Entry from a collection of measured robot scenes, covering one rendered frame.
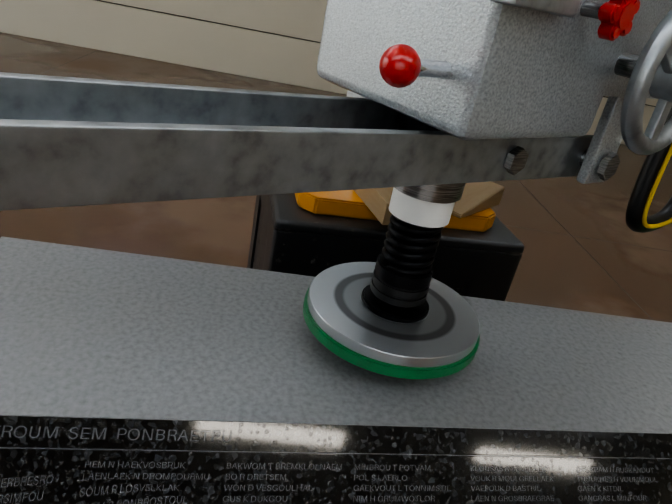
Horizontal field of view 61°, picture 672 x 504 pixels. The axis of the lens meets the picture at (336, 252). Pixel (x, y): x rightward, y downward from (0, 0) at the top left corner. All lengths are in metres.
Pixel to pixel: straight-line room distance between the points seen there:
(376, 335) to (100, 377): 0.29
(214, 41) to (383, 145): 6.21
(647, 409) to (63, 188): 0.69
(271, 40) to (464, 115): 6.15
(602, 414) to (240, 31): 6.14
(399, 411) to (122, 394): 0.28
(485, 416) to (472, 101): 0.36
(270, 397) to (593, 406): 0.39
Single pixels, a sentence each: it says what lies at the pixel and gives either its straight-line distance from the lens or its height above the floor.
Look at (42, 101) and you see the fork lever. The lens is 0.47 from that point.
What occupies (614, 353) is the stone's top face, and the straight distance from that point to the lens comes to 0.90.
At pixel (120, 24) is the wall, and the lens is 6.87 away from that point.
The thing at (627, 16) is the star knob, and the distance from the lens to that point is 0.53.
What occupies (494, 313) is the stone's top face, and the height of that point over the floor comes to 0.83.
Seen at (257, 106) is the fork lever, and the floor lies 1.11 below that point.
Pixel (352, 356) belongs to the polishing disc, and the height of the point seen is 0.87.
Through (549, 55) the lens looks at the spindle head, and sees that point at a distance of 0.53.
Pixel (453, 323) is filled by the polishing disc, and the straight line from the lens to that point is 0.70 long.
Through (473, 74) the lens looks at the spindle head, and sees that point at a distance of 0.48.
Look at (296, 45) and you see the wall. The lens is 6.59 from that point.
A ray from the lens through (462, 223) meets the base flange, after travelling 1.38.
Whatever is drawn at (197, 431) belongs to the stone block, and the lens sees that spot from 0.59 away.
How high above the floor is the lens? 1.23
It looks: 26 degrees down
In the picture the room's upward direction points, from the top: 12 degrees clockwise
